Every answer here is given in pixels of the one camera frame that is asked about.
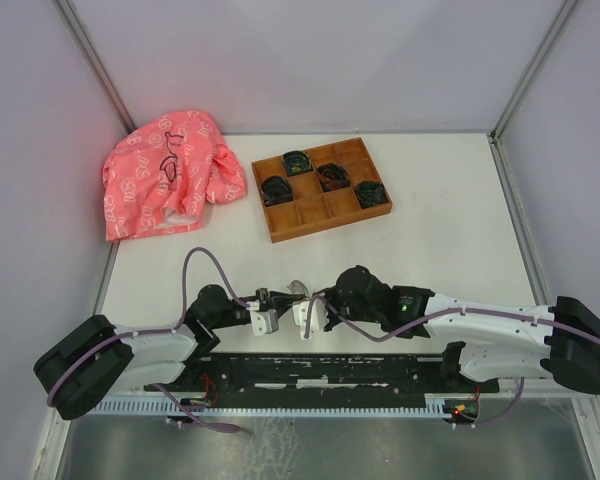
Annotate pink patterned cloth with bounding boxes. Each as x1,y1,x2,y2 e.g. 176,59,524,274
102,110,247,242

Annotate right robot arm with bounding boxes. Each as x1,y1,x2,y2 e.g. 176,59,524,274
312,266,600,395

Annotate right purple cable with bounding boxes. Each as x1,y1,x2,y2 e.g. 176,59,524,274
302,292,600,429

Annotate white cable duct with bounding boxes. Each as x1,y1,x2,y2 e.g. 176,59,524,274
89,395,451,420

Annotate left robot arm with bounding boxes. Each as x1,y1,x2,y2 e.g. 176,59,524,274
33,284,308,420

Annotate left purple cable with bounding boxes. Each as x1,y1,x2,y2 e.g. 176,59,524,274
47,246,261,434

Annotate dark rolled tie orange flowers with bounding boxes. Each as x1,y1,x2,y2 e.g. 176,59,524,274
316,163,351,192

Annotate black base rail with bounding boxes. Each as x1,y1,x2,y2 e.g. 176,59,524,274
164,347,500,408

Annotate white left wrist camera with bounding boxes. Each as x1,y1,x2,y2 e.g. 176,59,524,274
249,306,279,337

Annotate purple cable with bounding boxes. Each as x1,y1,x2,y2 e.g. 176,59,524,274
302,292,600,429
47,246,261,434

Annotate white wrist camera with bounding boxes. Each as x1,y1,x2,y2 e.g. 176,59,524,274
292,299,328,340
249,306,279,337

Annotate metal keyring with yellow grip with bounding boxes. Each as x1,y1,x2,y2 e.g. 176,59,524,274
287,279,311,297

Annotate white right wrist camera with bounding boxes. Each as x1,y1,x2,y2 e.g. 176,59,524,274
292,299,328,340

